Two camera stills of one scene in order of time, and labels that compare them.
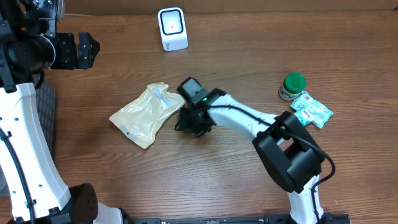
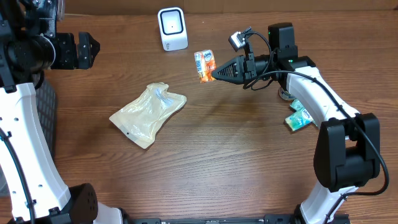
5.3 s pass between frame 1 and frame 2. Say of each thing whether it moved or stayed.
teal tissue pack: stayed
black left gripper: stayed
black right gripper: moved
